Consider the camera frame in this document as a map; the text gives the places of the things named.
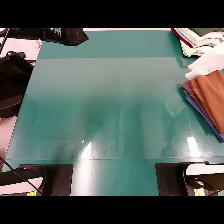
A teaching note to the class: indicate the white garment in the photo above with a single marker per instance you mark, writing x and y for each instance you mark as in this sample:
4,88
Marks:
210,63

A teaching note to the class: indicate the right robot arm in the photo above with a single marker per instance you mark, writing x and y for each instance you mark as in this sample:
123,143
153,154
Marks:
170,178

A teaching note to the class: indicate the brown garment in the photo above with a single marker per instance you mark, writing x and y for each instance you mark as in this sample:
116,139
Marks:
187,86

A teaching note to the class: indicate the blue garment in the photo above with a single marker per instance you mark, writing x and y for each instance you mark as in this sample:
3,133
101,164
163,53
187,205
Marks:
203,115

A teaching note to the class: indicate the black bag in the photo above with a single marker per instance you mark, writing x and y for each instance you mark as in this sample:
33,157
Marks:
13,80

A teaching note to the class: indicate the heap of clothes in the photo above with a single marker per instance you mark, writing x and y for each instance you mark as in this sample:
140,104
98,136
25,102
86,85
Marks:
196,41

